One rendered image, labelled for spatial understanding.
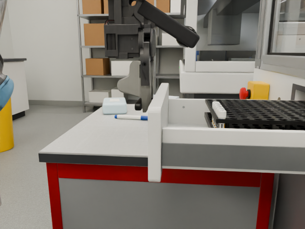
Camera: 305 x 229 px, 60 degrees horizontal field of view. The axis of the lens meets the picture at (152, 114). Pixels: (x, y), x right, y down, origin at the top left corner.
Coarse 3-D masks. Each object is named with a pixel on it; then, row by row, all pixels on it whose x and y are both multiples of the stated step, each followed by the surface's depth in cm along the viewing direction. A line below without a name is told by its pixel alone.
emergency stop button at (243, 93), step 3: (243, 87) 79; (240, 90) 80; (243, 90) 78; (240, 93) 79; (243, 93) 78; (246, 93) 79; (240, 96) 79; (243, 96) 78; (246, 96) 79; (240, 99) 80; (243, 99) 79
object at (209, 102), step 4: (208, 100) 55; (212, 100) 55; (208, 104) 51; (208, 108) 50; (212, 112) 45; (212, 116) 44; (216, 116) 42; (216, 120) 40; (220, 120) 40; (224, 120) 40; (228, 120) 40
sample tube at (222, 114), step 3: (219, 111) 40; (222, 111) 40; (225, 111) 40; (219, 114) 40; (222, 114) 40; (225, 114) 40; (219, 117) 41; (222, 117) 40; (225, 117) 40; (219, 123) 40; (222, 123) 40; (219, 126) 41; (222, 126) 40
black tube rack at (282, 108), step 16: (208, 112) 58; (240, 112) 45; (256, 112) 45; (272, 112) 45; (288, 112) 45; (304, 112) 45; (240, 128) 46; (256, 128) 46; (272, 128) 46; (288, 128) 40; (304, 128) 46
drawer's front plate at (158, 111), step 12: (168, 84) 61; (156, 96) 43; (168, 96) 63; (156, 108) 35; (156, 120) 35; (156, 132) 36; (156, 144) 36; (156, 156) 36; (156, 168) 37; (156, 180) 37
